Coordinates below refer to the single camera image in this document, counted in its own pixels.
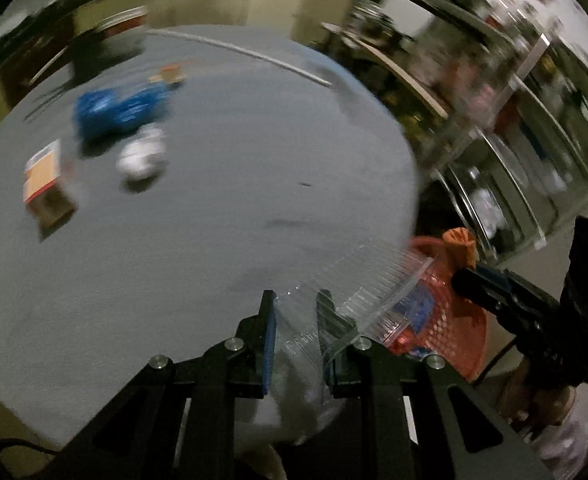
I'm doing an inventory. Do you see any white wrapper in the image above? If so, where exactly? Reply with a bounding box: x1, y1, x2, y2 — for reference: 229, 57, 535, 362
116, 127, 167, 184

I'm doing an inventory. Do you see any metal shelf rack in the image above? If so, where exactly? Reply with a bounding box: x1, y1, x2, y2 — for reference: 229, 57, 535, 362
414, 0, 588, 261

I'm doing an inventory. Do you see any red plastic basket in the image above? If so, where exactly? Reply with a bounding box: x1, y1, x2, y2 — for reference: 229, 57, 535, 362
389, 235, 489, 384

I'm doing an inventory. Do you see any black chopstick holder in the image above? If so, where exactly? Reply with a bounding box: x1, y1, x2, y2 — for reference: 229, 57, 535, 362
68, 30, 106, 88

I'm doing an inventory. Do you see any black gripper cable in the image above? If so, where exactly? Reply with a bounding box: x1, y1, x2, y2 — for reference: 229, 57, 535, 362
0, 438, 61, 457
471, 336, 522, 387

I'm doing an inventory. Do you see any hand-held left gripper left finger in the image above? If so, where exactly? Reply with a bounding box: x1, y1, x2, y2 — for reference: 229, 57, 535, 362
39, 290, 279, 480

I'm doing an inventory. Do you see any person's right hand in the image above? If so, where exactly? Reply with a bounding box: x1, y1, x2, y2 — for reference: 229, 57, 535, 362
498, 355, 579, 428

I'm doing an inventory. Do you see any clear plastic tray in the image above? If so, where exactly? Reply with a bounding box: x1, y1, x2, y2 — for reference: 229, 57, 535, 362
271, 237, 435, 406

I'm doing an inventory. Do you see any wooden board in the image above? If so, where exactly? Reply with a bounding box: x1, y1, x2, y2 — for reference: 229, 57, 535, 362
359, 40, 449, 121

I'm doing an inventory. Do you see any small orange wrapper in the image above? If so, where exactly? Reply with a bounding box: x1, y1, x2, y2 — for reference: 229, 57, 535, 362
149, 62, 187, 87

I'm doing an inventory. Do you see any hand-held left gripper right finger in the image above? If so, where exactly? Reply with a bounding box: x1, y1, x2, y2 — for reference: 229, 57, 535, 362
316, 290, 549, 480

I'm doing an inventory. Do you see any orange white carton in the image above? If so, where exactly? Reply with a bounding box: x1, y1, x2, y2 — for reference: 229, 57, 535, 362
23, 139, 78, 229

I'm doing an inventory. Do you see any grey tablecloth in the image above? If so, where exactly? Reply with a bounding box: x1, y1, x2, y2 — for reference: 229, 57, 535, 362
0, 25, 422, 461

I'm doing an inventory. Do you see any white bowl red pattern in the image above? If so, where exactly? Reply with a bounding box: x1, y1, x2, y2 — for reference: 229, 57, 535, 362
98, 7, 149, 57

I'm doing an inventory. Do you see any long white rod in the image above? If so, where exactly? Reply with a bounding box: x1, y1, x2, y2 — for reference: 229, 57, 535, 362
146, 29, 333, 87

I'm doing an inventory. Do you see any blue plastic bag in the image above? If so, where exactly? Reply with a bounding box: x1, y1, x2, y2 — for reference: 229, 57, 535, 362
71, 82, 172, 144

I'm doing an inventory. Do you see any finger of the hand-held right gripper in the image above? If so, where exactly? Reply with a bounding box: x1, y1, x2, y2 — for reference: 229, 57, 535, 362
454, 266, 563, 342
475, 264, 560, 307

